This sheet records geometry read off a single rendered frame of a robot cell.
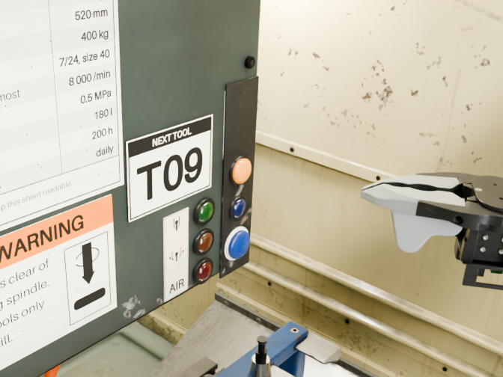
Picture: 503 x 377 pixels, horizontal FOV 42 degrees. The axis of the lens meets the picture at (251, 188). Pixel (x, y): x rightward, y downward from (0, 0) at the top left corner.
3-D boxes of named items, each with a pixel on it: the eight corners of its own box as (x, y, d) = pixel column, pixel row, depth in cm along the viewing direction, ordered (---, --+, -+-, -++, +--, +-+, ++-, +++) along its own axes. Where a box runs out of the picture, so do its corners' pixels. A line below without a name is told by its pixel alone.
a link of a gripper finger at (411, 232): (354, 253, 61) (457, 265, 60) (361, 194, 58) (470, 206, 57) (355, 236, 64) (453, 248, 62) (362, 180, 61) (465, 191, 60)
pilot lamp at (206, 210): (215, 219, 62) (215, 198, 61) (198, 227, 60) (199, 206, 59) (210, 218, 62) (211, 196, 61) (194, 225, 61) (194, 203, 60)
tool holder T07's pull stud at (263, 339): (260, 353, 95) (262, 333, 94) (269, 359, 94) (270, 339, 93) (252, 358, 94) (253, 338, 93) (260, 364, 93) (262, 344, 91)
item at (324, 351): (346, 353, 109) (347, 349, 109) (329, 369, 105) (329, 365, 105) (312, 335, 113) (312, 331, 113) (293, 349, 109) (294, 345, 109)
